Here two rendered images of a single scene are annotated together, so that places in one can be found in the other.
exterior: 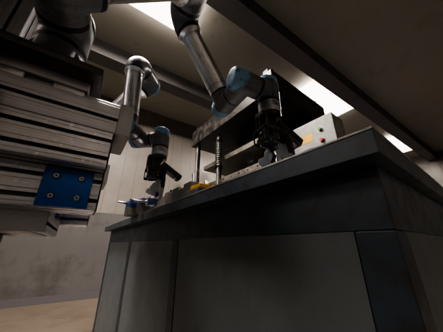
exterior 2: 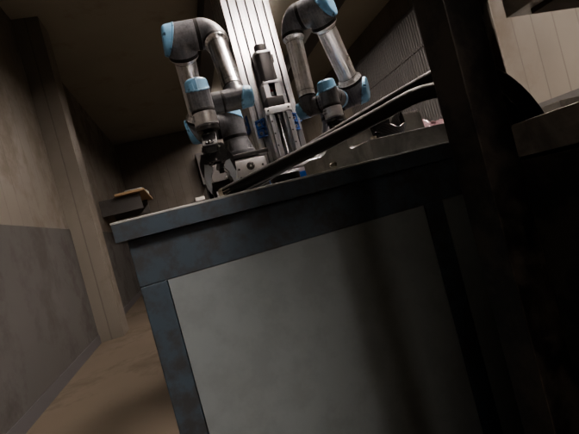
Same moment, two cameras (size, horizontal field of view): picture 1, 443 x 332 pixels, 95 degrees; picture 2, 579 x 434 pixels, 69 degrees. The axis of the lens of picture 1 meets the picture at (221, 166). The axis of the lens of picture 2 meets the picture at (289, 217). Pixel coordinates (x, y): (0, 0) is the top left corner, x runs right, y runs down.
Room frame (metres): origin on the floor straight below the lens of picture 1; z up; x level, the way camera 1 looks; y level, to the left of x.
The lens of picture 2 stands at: (1.20, -1.36, 0.74)
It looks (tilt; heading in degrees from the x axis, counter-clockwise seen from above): 1 degrees down; 110
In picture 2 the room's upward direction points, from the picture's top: 15 degrees counter-clockwise
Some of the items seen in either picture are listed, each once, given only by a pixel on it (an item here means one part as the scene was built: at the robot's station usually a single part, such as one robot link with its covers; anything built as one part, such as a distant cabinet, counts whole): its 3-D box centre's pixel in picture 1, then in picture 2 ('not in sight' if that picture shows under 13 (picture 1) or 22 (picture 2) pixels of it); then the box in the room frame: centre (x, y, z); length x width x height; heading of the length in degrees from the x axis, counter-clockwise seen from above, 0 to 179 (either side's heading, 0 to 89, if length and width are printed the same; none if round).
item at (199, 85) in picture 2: (267, 92); (199, 96); (0.58, -0.16, 1.16); 0.09 x 0.08 x 0.11; 120
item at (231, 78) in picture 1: (241, 85); (206, 105); (0.54, -0.07, 1.16); 0.11 x 0.11 x 0.08; 30
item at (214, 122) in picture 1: (252, 141); not in sight; (2.03, -0.35, 1.75); 1.30 x 0.84 x 0.61; 37
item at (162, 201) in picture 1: (148, 201); not in sight; (0.88, 0.32, 0.83); 0.13 x 0.05 x 0.05; 123
